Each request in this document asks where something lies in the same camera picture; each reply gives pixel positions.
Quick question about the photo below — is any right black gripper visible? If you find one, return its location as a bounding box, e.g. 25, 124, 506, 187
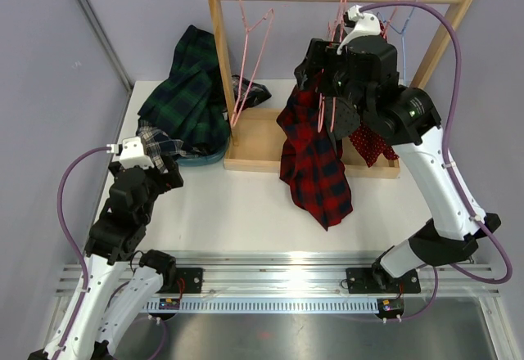
295, 39, 371, 119

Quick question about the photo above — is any pink hanger pair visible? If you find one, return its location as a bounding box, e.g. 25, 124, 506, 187
317, 0, 348, 133

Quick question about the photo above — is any navy white plaid skirt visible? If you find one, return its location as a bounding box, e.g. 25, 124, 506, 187
135, 74, 273, 160

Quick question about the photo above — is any pink hanger of green skirt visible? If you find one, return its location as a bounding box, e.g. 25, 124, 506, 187
230, 0, 275, 128

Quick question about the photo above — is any red plaid skirt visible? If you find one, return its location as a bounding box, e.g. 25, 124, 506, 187
276, 82, 353, 230

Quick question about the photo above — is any green plaid skirt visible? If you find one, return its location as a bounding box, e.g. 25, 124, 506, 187
138, 25, 230, 156

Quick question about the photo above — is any pink wire hanger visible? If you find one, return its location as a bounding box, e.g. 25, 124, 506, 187
382, 0, 404, 29

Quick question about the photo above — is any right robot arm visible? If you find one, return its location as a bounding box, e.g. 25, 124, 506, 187
295, 35, 501, 291

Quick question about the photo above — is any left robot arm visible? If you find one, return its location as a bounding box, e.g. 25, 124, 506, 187
29, 156, 183, 359

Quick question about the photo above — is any grey dotted skirt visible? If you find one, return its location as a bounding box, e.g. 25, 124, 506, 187
323, 97, 360, 142

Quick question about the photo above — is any red polka dot skirt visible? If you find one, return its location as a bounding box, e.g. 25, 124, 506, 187
349, 18, 400, 168

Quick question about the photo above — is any blue plastic basin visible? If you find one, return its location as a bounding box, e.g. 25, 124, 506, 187
177, 141, 229, 167

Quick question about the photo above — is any wooden clothes rack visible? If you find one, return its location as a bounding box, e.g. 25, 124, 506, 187
208, 0, 473, 173

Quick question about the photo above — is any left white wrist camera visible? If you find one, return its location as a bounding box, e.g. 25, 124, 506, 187
106, 137, 155, 169

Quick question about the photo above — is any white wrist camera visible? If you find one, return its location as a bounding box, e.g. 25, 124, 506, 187
337, 5, 382, 55
106, 137, 155, 169

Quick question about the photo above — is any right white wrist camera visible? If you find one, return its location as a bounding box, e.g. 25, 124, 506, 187
337, 5, 382, 55

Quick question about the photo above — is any blue wire hanger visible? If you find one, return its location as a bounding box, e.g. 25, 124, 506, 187
377, 7, 415, 84

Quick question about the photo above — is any left black mount plate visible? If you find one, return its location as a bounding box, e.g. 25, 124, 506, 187
130, 268, 205, 295

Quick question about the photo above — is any black mount plate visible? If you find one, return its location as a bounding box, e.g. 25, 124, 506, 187
346, 267, 421, 295
130, 268, 205, 295

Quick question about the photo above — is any aluminium rail base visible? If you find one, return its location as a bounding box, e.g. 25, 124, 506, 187
55, 89, 500, 314

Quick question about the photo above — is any right black mount plate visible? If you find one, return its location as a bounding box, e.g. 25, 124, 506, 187
346, 267, 421, 295

